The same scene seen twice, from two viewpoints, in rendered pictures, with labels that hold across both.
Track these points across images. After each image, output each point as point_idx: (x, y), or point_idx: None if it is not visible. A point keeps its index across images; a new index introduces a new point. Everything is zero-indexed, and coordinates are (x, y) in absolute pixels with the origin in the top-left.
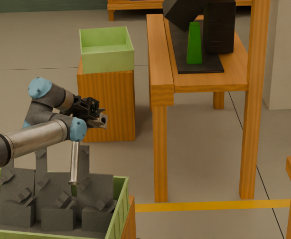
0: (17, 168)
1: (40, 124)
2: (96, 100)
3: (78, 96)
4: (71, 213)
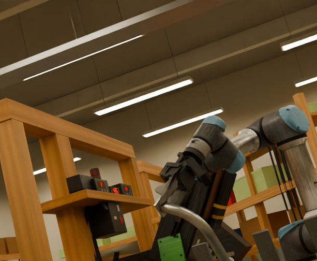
0: (313, 260)
1: None
2: (162, 170)
3: (179, 152)
4: None
